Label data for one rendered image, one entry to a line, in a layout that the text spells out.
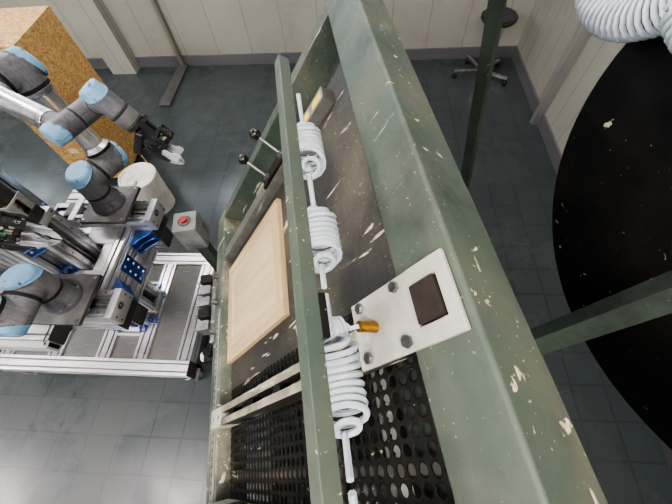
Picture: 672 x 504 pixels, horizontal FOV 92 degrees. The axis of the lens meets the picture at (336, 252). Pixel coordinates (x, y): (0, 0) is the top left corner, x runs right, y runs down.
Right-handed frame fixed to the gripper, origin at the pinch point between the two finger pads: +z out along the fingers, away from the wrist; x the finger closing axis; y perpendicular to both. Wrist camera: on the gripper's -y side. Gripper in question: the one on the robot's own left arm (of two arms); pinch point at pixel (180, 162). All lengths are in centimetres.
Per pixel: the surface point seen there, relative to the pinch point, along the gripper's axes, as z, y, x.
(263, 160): 22.4, 20.6, 11.3
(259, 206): 24.1, 22.6, -12.7
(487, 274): -7, 102, -70
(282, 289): 23, 43, -51
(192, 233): 33.7, -34.5, -4.2
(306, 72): 2, 57, 16
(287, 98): -24, 80, -44
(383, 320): -6, 88, -74
